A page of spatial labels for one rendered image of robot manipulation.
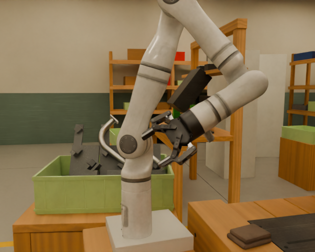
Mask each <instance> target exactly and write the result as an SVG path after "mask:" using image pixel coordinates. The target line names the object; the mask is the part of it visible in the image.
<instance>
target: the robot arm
mask: <svg viewBox="0 0 315 252"><path fill-rule="evenodd" d="M157 3H158V5H159V7H160V8H161V13H160V18H159V22H158V27H157V30H156V33H155V35H154V37H153V39H152V41H151V42H150V44H149V46H148V47H147V49H146V51H145V53H144V55H143V57H142V60H141V62H140V66H139V69H138V73H137V76H136V81H135V85H134V88H133V92H132V95H131V99H130V103H129V107H128V110H127V113H126V116H125V118H124V121H123V123H122V126H121V128H120V131H119V133H118V136H117V140H116V146H117V150H118V152H119V154H120V155H121V156H122V157H124V158H125V163H124V166H123V168H122V170H121V231H122V236H123V238H124V239H133V240H138V239H144V238H147V237H149V236H150V235H151V234H152V185H151V173H152V169H153V137H152V135H154V134H155V132H159V133H164V134H166V136H167V137H168V139H169V140H170V142H171V143H172V145H173V150H172V153H171V156H167V157H166V158H164V159H163V160H161V161H160V162H158V163H157V165H158V166H159V167H160V168H161V167H163V168H165V167H166V166H168V165H169V164H171V163H172V162H176V163H178V164H179V165H180V166H181V165H183V164H184V163H185V162H186V161H187V160H189V159H190V158H191V157H192V156H193V155H194V154H196V153H197V148H196V146H194V145H192V144H191V142H192V141H193V140H195V139H197V138H198V137H200V136H201V135H204V137H205V138H206V139H207V141H208V142H209V143H210V142H212V141H213V140H214V139H215V137H214V135H213V134H212V132H211V131H210V130H211V129H212V128H214V127H215V126H216V125H217V124H218V123H220V122H221V121H223V120H224V119H226V118H227V117H229V116H230V115H232V114H233V113H234V112H235V111H237V110H238V109H239V108H241V107H243V106H245V105H246V104H248V103H250V102H252V101H253V100H255V99H257V98H258V97H260V96H261V95H263V94H264V93H265V92H266V90H267V88H268V85H269V81H268V78H267V76H266V75H265V74H264V73H263V72H261V71H258V70H251V71H249V70H248V69H247V68H246V66H245V65H244V57H243V55H242V54H241V53H240V52H239V50H238V49H237V48H236V47H235V46H234V45H233V43H232V42H231V41H230V40H229V39H228V38H227V37H226V36H225V35H224V34H223V32H222V31H221V30H220V29H219V28H218V27H217V26H216V25H215V24H214V23H213V22H212V20H211V19H210V18H209V17H208V16H207V14H206V13H205V12H204V11H203V9H202V8H201V6H200V5H199V4H198V2H197V0H157ZM184 27H185V28H186V29H187V31H188V32H189V33H190V34H191V35H192V37H193V38H194V39H195V41H196V42H197V43H198V45H199V46H200V48H201V49H202V50H203V52H204V53H205V54H206V56H207V57H208V58H209V59H210V60H211V62H212V63H213V64H214V65H215V66H216V67H217V68H218V70H219V71H220V72H221V73H222V74H223V76H224V78H225V79H226V81H227V83H228V84H229V85H228V86H227V87H226V88H224V89H222V90H221V91H219V92H217V93H215V94H214V95H212V96H210V97H209V98H207V99H206V100H204V101H202V102H200V103H198V104H196V105H195V106H193V107H192V108H190V109H189V110H187V111H186V112H184V113H183V114H181V115H180V116H179V117H178V118H173V115H172V113H171V111H170V110H168V111H166V112H164V113H162V114H160V115H158V116H156V117H154V118H152V119H151V117H152V114H153V112H154V110H155V109H156V107H157V105H158V103H159V102H160V100H161V98H162V96H163V94H164V92H165V90H166V88H167V85H168V82H169V78H170V75H171V72H172V68H173V64H174V60H175V56H176V52H177V48H178V43H179V40H180V36H181V34H182V31H183V29H184ZM150 120H151V125H152V126H151V128H149V129H148V127H149V123H150ZM165 121H170V122H169V124H161V123H163V122H165ZM159 124H161V125H159ZM182 146H188V147H187V149H186V150H187V151H186V152H185V153H183V154H182V155H181V156H180V157H178V156H179V153H180V152H181V149H182Z"/></svg>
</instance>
